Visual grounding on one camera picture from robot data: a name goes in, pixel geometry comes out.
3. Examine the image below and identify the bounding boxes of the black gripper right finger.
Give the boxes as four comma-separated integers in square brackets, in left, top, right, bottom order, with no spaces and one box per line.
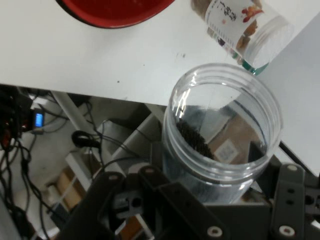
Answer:
[249,141,320,240]

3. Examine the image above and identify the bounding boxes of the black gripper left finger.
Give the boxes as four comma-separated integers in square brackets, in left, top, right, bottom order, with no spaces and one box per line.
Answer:
[58,142,233,240]

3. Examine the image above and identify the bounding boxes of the clear plastic jar with seeds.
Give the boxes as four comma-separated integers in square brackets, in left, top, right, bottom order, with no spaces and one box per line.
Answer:
[161,62,283,205]

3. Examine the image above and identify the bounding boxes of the brown cardboard box with label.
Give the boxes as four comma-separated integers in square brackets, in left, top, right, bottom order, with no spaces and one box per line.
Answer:
[208,116,262,166]

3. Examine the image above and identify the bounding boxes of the spice bottle with green cap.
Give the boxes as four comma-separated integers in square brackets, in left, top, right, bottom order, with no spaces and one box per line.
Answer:
[241,59,271,76]

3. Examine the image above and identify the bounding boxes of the device with blue display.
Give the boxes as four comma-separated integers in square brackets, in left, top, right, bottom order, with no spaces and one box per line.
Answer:
[29,103,48,136]

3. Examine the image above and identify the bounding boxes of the nut jar with patterned lid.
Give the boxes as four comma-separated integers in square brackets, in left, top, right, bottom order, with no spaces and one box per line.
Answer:
[190,0,296,73]

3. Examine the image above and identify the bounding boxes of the red bowl with black rim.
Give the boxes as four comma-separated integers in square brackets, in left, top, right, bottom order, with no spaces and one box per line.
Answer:
[55,0,176,29]

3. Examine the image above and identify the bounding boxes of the coiled black cable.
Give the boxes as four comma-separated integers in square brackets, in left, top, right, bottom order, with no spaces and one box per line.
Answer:
[71,129,101,149]

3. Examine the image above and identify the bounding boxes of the white metal frame bar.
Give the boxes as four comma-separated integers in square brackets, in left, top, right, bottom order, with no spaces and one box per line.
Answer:
[51,91,87,133]

